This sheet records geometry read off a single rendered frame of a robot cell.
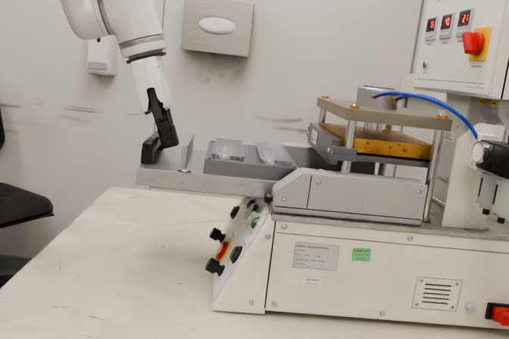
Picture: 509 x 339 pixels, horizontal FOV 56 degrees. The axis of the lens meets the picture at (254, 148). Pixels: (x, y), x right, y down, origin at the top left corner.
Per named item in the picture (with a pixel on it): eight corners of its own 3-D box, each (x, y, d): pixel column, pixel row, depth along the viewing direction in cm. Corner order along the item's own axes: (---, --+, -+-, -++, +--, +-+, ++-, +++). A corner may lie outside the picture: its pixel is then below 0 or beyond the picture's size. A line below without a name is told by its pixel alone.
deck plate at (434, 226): (449, 190, 114) (450, 186, 114) (544, 244, 80) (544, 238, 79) (258, 171, 111) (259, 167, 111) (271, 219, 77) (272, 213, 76)
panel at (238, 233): (217, 240, 111) (259, 172, 108) (212, 304, 81) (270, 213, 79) (210, 236, 110) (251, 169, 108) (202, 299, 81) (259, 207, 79)
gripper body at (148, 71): (130, 57, 93) (146, 112, 95) (118, 56, 83) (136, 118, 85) (167, 48, 93) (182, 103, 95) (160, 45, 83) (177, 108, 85)
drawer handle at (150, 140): (163, 150, 99) (164, 130, 98) (151, 164, 84) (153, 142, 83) (154, 148, 99) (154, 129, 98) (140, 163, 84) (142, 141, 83)
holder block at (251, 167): (285, 160, 103) (286, 147, 103) (298, 181, 83) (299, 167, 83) (208, 152, 102) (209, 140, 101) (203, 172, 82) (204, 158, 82)
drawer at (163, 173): (290, 176, 105) (294, 141, 103) (305, 205, 83) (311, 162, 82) (154, 163, 103) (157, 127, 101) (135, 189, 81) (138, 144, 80)
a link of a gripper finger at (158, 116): (145, 76, 86) (154, 94, 91) (150, 109, 82) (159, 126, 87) (151, 74, 86) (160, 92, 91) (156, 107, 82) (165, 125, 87)
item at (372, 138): (393, 148, 104) (400, 104, 102) (436, 170, 82) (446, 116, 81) (316, 140, 103) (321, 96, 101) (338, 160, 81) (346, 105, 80)
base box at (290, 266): (435, 258, 116) (448, 191, 113) (532, 348, 79) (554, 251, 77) (217, 239, 113) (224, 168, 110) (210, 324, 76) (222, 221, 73)
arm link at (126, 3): (110, 45, 83) (161, 32, 84) (87, -33, 81) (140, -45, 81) (118, 47, 91) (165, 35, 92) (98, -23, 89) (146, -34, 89)
